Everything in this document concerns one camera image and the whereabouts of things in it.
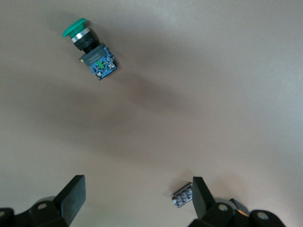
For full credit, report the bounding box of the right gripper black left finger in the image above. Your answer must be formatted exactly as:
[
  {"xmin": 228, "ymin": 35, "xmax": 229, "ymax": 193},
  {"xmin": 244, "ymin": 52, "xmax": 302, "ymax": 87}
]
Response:
[{"xmin": 15, "ymin": 175, "xmax": 86, "ymax": 227}]

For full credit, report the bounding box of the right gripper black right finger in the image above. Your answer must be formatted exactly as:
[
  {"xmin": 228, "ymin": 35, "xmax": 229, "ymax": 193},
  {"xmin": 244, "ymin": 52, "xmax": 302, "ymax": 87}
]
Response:
[{"xmin": 189, "ymin": 176, "xmax": 252, "ymax": 227}]

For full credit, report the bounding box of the green mushroom push button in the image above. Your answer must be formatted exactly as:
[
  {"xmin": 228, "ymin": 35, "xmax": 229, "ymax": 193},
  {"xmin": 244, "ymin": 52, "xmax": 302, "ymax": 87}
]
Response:
[{"xmin": 62, "ymin": 18, "xmax": 119, "ymax": 81}]

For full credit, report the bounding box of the small black electronic component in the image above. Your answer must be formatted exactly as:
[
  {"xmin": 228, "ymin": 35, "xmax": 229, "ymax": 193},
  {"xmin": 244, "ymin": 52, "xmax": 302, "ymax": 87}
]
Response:
[{"xmin": 172, "ymin": 182, "xmax": 194, "ymax": 208}]

